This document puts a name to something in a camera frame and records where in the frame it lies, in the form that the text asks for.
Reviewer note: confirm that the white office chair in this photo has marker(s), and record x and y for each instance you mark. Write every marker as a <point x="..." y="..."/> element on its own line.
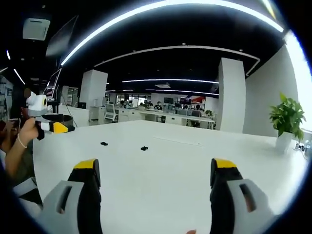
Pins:
<point x="111" y="111"/>

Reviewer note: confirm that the curved ceiling light strip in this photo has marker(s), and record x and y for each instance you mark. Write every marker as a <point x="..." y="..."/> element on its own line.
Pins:
<point x="136" y="17"/>

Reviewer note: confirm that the row of white office desks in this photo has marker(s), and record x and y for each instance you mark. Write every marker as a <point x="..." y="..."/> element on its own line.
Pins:
<point x="175" y="118"/>

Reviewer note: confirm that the white plant pot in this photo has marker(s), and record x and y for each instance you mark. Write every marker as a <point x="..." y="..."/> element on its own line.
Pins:
<point x="284" y="142"/>

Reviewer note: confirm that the green potted plant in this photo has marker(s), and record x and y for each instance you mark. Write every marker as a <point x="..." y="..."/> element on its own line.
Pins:
<point x="287" y="114"/>

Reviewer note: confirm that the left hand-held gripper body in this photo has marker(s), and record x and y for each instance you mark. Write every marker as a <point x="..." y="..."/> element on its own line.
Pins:
<point x="36" y="104"/>

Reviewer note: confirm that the black plastic buckle part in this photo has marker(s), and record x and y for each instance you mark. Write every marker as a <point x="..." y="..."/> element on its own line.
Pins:
<point x="144" y="148"/>
<point x="104" y="143"/>

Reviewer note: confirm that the person's right hand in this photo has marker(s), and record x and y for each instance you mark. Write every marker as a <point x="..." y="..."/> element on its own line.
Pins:
<point x="191" y="231"/>

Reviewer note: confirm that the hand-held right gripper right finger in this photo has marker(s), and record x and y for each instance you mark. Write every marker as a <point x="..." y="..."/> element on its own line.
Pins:
<point x="246" y="207"/>

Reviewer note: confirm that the person's left hand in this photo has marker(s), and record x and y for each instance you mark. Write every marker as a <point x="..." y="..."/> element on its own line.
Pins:
<point x="28" y="129"/>

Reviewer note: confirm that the ceiling air conditioner unit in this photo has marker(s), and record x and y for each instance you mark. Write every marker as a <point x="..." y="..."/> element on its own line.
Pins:
<point x="36" y="29"/>

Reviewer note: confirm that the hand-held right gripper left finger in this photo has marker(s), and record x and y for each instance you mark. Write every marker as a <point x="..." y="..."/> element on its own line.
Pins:
<point x="61" y="209"/>

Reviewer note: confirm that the tilted display screen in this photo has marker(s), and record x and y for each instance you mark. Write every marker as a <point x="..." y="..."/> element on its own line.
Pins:
<point x="54" y="84"/>

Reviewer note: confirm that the black round bin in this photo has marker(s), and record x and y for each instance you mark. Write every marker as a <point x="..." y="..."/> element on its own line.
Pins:
<point x="67" y="119"/>

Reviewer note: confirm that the dark hanging ceiling panel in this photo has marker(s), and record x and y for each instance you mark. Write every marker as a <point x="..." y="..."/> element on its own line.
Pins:
<point x="62" y="36"/>

